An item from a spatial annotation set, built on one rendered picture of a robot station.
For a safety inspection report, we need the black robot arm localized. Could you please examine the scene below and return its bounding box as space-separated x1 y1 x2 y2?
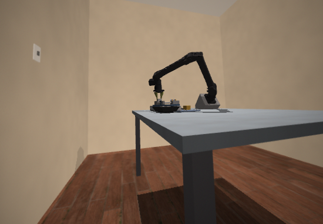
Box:
149 52 217 103

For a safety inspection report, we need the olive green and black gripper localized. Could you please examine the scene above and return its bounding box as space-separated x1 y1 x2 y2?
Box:
153 85 164 99

